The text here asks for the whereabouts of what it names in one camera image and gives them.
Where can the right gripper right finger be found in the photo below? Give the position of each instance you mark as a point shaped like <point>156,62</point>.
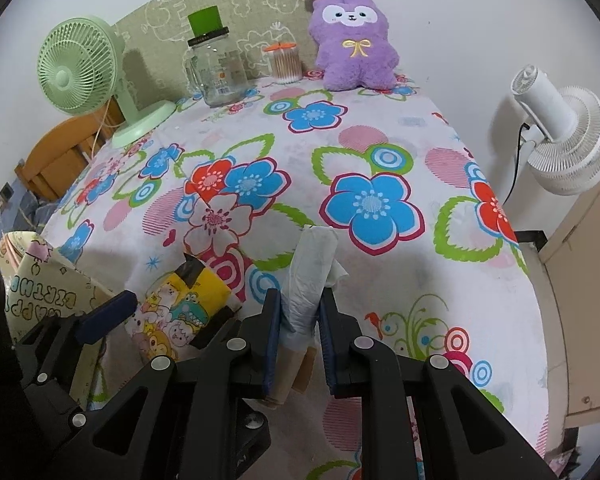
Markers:
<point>420,419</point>

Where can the cartoon animal tissue pack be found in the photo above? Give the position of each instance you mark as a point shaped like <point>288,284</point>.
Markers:
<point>177,310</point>

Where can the glass jar green cup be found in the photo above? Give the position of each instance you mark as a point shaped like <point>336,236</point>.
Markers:
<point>214,63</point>

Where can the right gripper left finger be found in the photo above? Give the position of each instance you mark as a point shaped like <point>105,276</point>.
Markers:
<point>190,419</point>

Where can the wooden bed headboard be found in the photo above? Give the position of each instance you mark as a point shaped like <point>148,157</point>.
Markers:
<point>64,152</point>

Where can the purple plush bunny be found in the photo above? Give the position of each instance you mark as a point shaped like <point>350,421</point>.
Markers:
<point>353,49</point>

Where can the cotton swab jar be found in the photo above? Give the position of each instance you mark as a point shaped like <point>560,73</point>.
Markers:
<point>285,62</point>

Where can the yellow fabric storage box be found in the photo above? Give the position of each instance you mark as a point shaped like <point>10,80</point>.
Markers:
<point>39,282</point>

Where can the white standing fan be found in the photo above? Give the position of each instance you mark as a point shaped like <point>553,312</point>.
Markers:
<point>560,141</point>

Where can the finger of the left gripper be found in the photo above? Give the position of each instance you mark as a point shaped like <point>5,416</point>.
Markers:
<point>209,331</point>
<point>101,321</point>

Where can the green desk fan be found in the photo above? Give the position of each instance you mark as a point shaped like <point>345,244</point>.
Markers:
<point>80,70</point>

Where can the beige door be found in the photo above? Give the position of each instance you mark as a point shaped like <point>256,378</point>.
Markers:
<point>566,277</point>

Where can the blue plaid pillow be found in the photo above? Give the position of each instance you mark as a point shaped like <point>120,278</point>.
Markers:
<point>24,211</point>

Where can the floral tablecloth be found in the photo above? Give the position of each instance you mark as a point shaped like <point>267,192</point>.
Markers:
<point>434,266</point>

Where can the wall power outlet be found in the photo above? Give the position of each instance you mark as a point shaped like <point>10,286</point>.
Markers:
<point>6,191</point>

